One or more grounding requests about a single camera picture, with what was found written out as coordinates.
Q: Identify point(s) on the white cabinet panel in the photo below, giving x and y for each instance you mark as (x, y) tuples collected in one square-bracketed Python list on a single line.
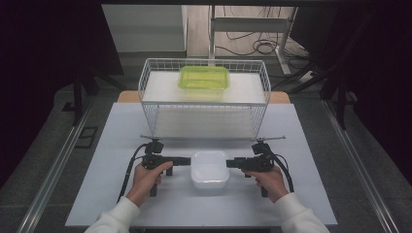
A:
[(145, 29)]

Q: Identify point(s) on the black floor bracket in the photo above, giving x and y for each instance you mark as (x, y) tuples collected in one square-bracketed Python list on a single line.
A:
[(85, 146)]

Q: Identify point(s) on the person's right hand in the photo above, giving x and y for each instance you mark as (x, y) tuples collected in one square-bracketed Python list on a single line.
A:
[(270, 184)]

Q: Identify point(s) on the white metal desk frame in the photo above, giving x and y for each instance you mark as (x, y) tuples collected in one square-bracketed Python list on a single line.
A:
[(249, 24)]

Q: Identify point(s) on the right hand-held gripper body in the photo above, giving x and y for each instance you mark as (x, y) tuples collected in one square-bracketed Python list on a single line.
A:
[(259, 163)]

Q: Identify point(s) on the person's left hand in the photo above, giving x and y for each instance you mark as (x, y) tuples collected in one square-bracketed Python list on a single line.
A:
[(145, 184)]

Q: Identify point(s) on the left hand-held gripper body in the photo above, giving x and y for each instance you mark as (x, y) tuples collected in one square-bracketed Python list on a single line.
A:
[(154, 160)]

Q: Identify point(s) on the green lidded food container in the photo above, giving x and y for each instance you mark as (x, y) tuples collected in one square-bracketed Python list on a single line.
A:
[(203, 77)]

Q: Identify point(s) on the aluminium rail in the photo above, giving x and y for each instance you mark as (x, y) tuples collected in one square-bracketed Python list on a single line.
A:
[(55, 165), (359, 161)]

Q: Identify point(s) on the white square bowl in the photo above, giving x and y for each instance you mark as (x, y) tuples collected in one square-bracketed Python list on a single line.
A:
[(210, 170)]

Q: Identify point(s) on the white power strip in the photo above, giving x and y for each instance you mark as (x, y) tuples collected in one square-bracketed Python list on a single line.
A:
[(307, 76)]

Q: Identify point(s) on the black metal stand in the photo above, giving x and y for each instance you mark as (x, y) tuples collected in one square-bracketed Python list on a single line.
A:
[(340, 97), (77, 97)]

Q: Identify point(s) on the dark curtain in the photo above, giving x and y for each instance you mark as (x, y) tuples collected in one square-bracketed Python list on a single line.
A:
[(42, 64), (379, 64)]

